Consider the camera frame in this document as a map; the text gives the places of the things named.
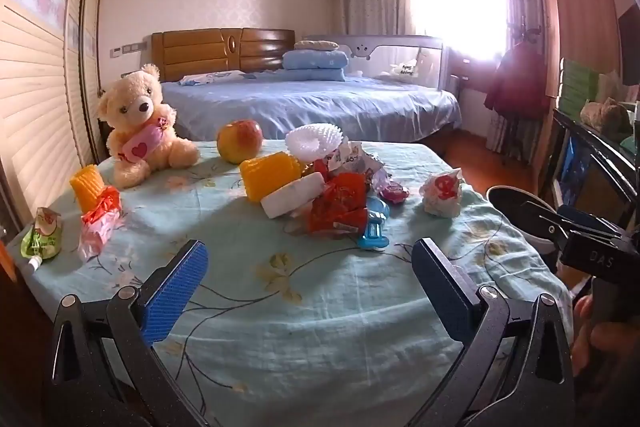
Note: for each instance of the black television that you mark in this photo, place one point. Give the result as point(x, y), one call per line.
point(631, 47)

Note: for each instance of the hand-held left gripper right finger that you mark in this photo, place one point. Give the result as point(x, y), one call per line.
point(442, 287)

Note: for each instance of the brown plush toy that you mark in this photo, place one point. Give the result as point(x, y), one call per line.
point(602, 114)

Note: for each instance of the red pink plastic wrapper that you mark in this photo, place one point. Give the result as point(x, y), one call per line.
point(97, 222)

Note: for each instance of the red yellow apple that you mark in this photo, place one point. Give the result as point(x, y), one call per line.
point(240, 142)

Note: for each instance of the blue plastic toy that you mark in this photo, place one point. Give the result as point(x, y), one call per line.
point(372, 237)

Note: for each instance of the white foam fruit net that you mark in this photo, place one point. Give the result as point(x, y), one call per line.
point(312, 142)

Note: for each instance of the dark red coat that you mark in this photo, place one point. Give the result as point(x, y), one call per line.
point(515, 87)

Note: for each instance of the crumpled blue silver wrapper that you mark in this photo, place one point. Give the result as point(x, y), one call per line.
point(352, 157)

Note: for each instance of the small white plush toy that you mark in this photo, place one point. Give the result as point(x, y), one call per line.
point(404, 68)

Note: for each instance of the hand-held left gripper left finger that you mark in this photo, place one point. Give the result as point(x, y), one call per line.
point(175, 287)

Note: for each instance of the beige teddy bear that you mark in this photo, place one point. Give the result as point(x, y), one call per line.
point(140, 107)

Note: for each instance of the stack of green boxes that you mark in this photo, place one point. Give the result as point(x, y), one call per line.
point(577, 82)

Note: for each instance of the wall switch panel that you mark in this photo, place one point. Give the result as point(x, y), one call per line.
point(129, 48)

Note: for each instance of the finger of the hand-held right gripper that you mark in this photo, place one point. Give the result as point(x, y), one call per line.
point(542, 222)
point(590, 219)

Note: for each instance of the white trash bin black liner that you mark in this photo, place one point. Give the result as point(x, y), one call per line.
point(505, 202)

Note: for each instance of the pink jelly cup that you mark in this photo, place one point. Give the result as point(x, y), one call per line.
point(395, 192)

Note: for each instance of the bed with blue sheet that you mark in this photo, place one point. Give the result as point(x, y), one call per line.
point(320, 107)

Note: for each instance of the grey bed guard rail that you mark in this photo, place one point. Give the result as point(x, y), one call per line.
point(380, 44)

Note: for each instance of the black glass cabinet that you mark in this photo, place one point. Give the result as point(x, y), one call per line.
point(595, 172)

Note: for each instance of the person's right hand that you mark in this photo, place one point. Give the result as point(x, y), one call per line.
point(585, 337)

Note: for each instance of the red snack wrapper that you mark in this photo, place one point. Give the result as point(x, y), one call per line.
point(340, 202)

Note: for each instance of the large yellow corn toy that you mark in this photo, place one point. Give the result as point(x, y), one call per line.
point(265, 177)

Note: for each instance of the white foam block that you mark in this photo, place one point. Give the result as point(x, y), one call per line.
point(290, 197)

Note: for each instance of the bright window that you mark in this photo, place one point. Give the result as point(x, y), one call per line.
point(457, 7)

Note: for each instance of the green drink pouch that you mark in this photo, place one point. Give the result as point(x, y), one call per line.
point(42, 237)

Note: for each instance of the folded blue quilt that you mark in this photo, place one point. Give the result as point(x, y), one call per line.
point(315, 64)

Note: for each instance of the white louvered closet door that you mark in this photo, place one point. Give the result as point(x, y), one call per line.
point(35, 97)

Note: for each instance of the wooden headboard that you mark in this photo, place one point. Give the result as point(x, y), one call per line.
point(200, 52)

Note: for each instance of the teal floral bedsheet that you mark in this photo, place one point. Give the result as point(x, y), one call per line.
point(300, 332)

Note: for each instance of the white blue printed pillow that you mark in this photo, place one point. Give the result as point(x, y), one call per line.
point(210, 79)

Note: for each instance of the crumpled white red wrapper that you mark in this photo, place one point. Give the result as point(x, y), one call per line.
point(442, 194)

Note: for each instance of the small yellow corn toy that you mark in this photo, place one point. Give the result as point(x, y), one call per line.
point(87, 187)

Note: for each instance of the wooden wardrobe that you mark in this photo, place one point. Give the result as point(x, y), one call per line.
point(580, 7)

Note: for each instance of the grey pillow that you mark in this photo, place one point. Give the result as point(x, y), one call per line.
point(315, 45)

